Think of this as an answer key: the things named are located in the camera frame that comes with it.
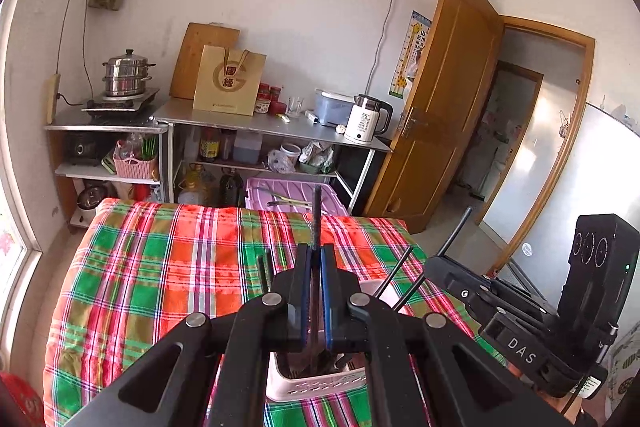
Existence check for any small pink woven basket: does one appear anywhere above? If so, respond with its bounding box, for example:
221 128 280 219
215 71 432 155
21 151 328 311
113 151 160 180

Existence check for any wall poster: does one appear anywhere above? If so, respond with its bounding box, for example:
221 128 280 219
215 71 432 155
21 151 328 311
388 10 432 100

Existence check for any pink utensil basket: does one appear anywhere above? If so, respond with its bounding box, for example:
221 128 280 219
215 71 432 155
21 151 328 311
265 279 401 404

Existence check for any wooden cutting board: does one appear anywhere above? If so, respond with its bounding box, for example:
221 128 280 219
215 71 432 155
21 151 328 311
169 22 241 100

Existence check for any wooden door frame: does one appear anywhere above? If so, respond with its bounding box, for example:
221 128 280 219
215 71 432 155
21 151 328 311
474 15 596 259

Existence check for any red plastic object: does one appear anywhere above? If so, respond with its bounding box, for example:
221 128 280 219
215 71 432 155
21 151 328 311
0 371 47 427

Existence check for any purple plastic bin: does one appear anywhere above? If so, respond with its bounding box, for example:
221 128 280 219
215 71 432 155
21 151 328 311
244 177 349 219

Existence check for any clear water container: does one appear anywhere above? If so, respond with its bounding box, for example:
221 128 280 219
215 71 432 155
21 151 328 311
313 89 359 127

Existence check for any wooden door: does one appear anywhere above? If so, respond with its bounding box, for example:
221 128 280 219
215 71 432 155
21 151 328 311
362 0 505 234

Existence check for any white sliding glass door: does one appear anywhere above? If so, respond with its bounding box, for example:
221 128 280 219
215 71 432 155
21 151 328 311
0 0 45 358

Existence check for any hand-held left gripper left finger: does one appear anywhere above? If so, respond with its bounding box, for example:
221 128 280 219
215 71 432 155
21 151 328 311
65 243 313 427

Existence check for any beige power strip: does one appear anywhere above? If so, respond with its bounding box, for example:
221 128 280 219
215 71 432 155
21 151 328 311
47 74 62 122

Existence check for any steel steamer pot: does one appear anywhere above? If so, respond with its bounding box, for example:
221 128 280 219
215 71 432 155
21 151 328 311
102 49 156 98

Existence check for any dark sauce bottle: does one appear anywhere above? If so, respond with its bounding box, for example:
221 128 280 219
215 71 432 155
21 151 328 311
199 129 222 161

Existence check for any plaid tablecloth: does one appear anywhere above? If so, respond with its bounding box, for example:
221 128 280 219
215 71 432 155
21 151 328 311
42 198 506 427

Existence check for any white electric kettle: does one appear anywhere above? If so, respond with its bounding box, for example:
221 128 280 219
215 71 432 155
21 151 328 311
343 94 394 144

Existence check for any tan paper bag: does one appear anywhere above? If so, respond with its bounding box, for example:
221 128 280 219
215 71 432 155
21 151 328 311
192 45 268 116

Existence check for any black induction cooker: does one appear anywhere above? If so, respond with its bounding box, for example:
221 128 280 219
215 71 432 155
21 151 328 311
81 88 161 114

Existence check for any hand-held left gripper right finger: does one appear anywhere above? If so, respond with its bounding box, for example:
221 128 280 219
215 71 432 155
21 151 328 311
320 243 571 427

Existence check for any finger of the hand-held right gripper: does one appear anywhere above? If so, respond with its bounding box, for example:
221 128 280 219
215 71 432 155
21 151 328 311
424 255 503 309

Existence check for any steel shelf rack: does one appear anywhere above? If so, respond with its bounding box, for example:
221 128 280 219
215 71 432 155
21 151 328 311
43 108 174 229

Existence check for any thin wall cable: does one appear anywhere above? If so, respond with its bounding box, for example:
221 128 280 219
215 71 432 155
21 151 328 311
52 0 104 80

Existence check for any black cooker appliance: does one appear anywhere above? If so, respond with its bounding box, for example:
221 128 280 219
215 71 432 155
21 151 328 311
64 132 109 166

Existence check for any steel counter table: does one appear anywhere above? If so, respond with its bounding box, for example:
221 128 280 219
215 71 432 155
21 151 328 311
150 98 394 219

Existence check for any silver refrigerator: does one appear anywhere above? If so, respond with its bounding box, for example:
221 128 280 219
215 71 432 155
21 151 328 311
482 101 640 303

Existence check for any air conditioner power cable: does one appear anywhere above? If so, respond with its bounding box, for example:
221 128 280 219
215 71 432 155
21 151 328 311
366 0 410 96

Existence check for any yellow oil bottle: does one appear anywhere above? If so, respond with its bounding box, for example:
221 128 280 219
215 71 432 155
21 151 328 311
177 168 212 206

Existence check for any person's right hand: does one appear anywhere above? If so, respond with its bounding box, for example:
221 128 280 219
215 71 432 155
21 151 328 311
506 358 541 393

